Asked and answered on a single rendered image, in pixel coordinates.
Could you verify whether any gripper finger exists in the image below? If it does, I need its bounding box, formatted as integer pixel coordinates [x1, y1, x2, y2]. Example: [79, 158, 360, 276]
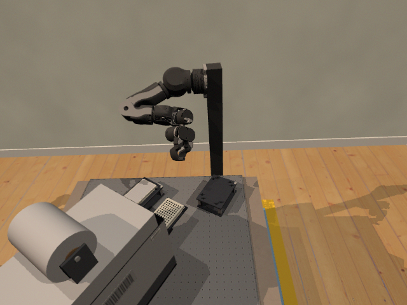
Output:
[176, 141, 193, 161]
[170, 135, 184, 161]

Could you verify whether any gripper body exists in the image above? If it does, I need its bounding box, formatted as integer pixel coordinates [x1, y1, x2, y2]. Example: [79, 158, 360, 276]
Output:
[165, 126, 195, 142]

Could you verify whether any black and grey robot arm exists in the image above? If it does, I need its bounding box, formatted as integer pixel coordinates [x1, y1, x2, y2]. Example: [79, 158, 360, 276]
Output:
[118, 64, 207, 126]

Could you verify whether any beige roll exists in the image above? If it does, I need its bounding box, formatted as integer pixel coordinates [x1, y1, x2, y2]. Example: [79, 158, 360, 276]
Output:
[7, 202, 97, 283]

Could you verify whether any beige well plate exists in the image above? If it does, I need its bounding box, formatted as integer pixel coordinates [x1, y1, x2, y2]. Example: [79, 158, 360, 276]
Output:
[154, 198, 185, 229]

